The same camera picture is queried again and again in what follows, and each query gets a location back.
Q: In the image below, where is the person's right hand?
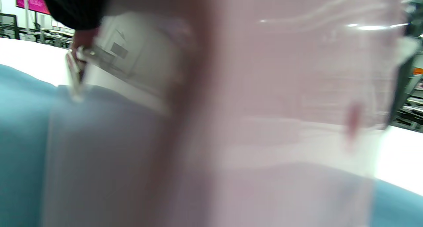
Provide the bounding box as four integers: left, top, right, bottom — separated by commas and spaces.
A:
39, 0, 111, 60

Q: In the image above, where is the pink electric iron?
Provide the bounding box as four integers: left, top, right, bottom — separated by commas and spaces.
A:
41, 0, 422, 227

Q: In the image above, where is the pink screen monitor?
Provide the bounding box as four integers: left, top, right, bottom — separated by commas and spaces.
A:
16, 0, 51, 15

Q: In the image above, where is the blue pillowcase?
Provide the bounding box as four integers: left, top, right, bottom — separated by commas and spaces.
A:
0, 63, 423, 227

